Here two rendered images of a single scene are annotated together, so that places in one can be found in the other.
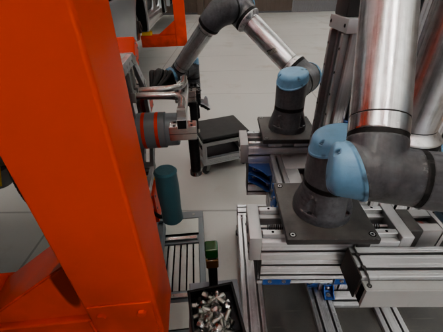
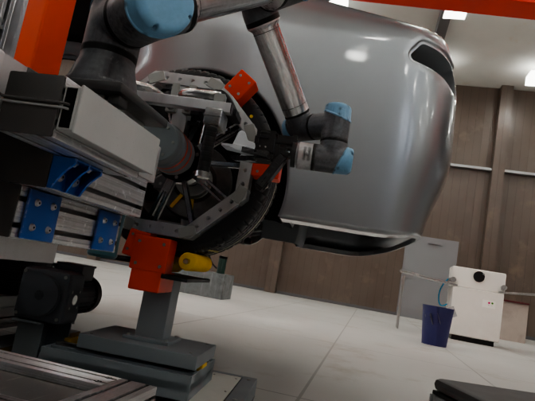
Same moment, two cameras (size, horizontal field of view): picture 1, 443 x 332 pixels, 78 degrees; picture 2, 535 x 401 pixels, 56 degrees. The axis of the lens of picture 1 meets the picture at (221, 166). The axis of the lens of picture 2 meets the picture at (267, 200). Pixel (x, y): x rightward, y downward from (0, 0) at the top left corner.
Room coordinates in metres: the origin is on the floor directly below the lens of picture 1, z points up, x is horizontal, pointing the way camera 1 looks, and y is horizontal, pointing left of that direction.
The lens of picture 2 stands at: (1.63, -1.22, 0.52)
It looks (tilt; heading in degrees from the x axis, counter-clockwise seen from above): 8 degrees up; 101
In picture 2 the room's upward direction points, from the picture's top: 10 degrees clockwise
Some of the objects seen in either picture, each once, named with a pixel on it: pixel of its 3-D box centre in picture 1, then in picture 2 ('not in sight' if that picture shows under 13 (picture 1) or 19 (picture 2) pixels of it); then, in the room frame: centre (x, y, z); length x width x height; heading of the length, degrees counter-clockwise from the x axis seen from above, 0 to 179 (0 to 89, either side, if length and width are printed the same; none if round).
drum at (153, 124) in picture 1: (152, 130); (167, 149); (0.98, 0.27, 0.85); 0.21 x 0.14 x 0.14; 94
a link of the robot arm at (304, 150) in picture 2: not in sight; (303, 155); (1.43, 0.13, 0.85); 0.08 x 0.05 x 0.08; 94
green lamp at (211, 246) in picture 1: (211, 249); not in sight; (0.56, 0.04, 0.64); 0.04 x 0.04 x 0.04; 4
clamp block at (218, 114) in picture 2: (185, 95); (215, 120); (1.16, 0.15, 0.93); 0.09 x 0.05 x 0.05; 94
